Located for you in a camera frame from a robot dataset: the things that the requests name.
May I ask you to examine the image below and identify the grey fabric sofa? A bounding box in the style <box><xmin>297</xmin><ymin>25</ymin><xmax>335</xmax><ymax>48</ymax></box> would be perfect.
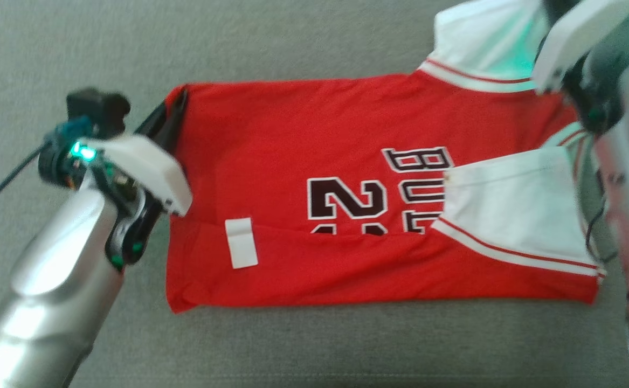
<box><xmin>0</xmin><ymin>0</ymin><xmax>629</xmax><ymax>388</ymax></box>

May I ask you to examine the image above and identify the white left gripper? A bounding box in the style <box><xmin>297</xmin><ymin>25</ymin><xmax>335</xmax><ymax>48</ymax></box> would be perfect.
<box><xmin>85</xmin><ymin>88</ymin><xmax>194</xmax><ymax>271</ymax></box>

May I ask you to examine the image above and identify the red Bulls 23 jersey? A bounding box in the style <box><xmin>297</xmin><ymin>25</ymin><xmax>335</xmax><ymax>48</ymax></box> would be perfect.
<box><xmin>164</xmin><ymin>0</ymin><xmax>607</xmax><ymax>314</ymax></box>

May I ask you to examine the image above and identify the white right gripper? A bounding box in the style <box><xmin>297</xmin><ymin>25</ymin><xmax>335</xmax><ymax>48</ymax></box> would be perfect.
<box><xmin>531</xmin><ymin>0</ymin><xmax>629</xmax><ymax>135</ymax></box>

